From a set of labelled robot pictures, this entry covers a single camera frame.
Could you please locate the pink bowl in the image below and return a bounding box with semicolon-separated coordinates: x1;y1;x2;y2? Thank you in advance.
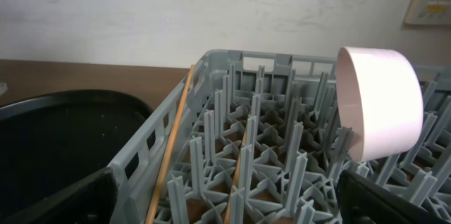
336;46;424;162

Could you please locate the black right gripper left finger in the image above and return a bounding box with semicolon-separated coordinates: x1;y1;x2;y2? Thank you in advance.
1;167;118;224

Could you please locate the round black tray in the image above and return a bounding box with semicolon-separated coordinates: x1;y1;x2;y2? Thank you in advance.
1;89;153;218

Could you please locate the grey dishwasher rack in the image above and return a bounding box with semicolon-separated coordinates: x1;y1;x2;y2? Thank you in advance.
109;50;450;223

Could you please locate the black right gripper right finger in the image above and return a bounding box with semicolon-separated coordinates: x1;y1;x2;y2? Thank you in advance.
335;170;447;224

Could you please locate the white wall panel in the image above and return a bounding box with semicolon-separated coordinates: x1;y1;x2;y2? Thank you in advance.
404;0;450;25

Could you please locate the wooden chopstick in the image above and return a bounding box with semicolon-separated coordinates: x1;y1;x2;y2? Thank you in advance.
144;65;195;224
223;128;249;224

